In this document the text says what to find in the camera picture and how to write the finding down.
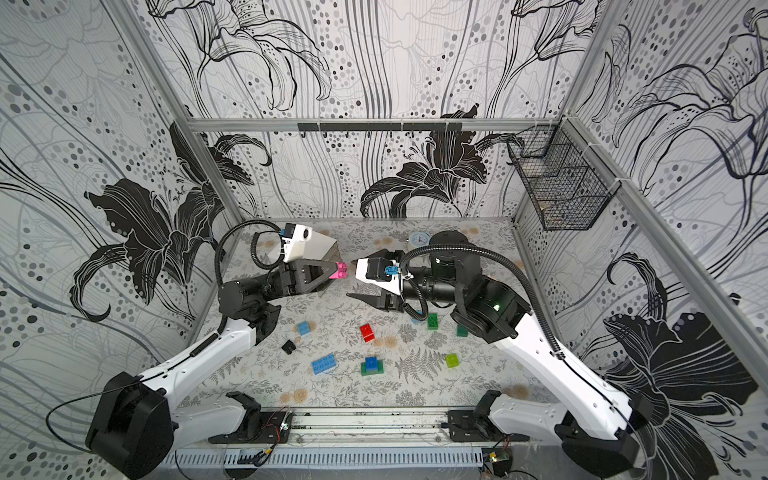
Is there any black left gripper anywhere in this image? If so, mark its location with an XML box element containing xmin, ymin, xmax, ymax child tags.
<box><xmin>252</xmin><ymin>256</ymin><xmax>340</xmax><ymax>302</ymax></box>

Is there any magenta lego brick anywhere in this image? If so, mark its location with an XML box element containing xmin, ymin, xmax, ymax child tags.
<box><xmin>330</xmin><ymin>262</ymin><xmax>348</xmax><ymax>280</ymax></box>

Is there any red lego brick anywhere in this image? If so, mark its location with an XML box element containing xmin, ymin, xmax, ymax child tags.
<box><xmin>359</xmin><ymin>323</ymin><xmax>375</xmax><ymax>343</ymax></box>

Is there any dark blue square lego brick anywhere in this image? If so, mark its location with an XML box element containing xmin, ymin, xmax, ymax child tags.
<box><xmin>365</xmin><ymin>356</ymin><xmax>379</xmax><ymax>371</ymax></box>

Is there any long green lego brick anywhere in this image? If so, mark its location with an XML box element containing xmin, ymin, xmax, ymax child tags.
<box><xmin>360</xmin><ymin>360</ymin><xmax>384</xmax><ymax>376</ymax></box>

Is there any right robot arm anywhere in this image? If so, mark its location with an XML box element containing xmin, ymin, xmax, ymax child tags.
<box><xmin>355</xmin><ymin>231</ymin><xmax>652</xmax><ymax>478</ymax></box>

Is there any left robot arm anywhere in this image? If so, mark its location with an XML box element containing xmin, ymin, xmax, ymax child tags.
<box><xmin>85</xmin><ymin>220</ymin><xmax>347</xmax><ymax>479</ymax></box>

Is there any small light blue lego brick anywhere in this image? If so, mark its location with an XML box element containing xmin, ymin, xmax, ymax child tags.
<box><xmin>297</xmin><ymin>321</ymin><xmax>312</xmax><ymax>336</ymax></box>

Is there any small black lego piece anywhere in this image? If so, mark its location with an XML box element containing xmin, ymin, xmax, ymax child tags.
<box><xmin>281</xmin><ymin>340</ymin><xmax>296</xmax><ymax>355</ymax></box>

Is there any long light blue lego brick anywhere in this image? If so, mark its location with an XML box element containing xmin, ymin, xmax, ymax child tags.
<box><xmin>311</xmin><ymin>354</ymin><xmax>337</xmax><ymax>375</ymax></box>

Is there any lime green lego brick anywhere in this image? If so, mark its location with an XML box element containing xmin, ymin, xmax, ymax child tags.
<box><xmin>445</xmin><ymin>354</ymin><xmax>460</xmax><ymax>368</ymax></box>

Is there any white mini drawer cabinet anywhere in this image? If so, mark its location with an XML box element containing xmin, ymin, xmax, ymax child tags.
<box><xmin>282</xmin><ymin>223</ymin><xmax>341</xmax><ymax>263</ymax></box>

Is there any small blue cream alarm clock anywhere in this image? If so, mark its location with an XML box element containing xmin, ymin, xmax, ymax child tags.
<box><xmin>408</xmin><ymin>231</ymin><xmax>431</xmax><ymax>250</ymax></box>

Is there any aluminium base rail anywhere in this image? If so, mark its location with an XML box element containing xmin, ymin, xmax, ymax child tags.
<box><xmin>209</xmin><ymin>404</ymin><xmax>616</xmax><ymax>448</ymax></box>

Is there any white slotted cable duct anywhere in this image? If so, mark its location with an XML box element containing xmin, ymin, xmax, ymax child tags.
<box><xmin>157</xmin><ymin>446</ymin><xmax>483</xmax><ymax>470</ymax></box>

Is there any black wire wall basket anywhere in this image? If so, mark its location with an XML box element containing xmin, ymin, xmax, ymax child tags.
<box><xmin>506</xmin><ymin>119</ymin><xmax>613</xmax><ymax>231</ymax></box>

